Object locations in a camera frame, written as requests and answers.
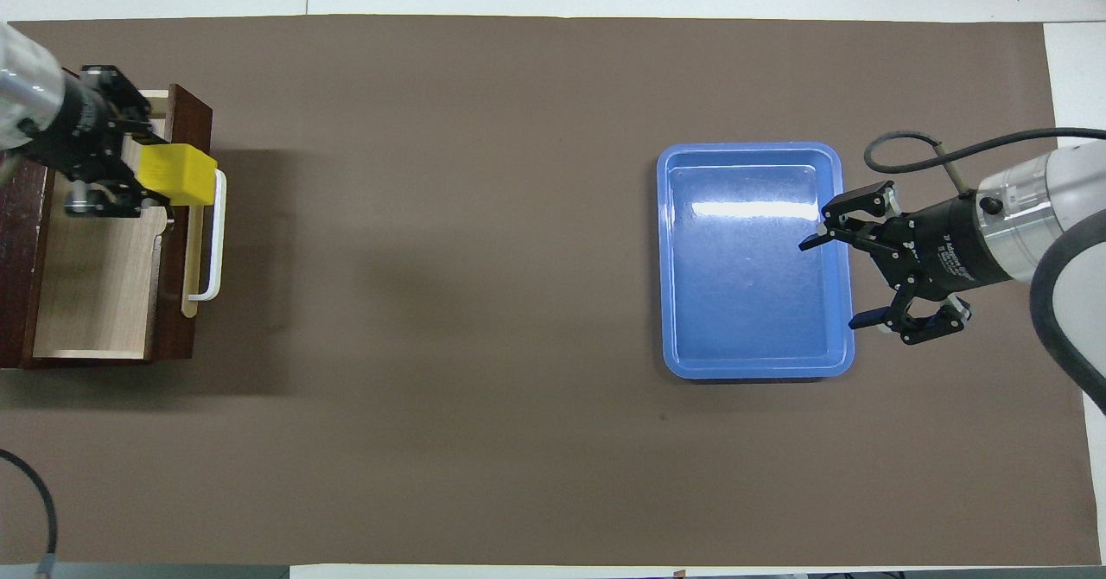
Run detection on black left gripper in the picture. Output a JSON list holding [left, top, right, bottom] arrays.
[[30, 64, 174, 219]]

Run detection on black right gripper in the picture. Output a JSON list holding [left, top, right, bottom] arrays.
[[798, 180, 1014, 347]]

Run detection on yellow cube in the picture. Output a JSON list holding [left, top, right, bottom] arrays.
[[138, 143, 218, 209]]

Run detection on wooden drawer with white handle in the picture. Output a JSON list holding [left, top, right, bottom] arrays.
[[33, 84, 228, 364]]

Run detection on blue plastic tray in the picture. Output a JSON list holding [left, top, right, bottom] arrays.
[[655, 141, 856, 381]]

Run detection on brown table mat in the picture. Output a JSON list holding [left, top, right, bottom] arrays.
[[0, 13, 1103, 568]]

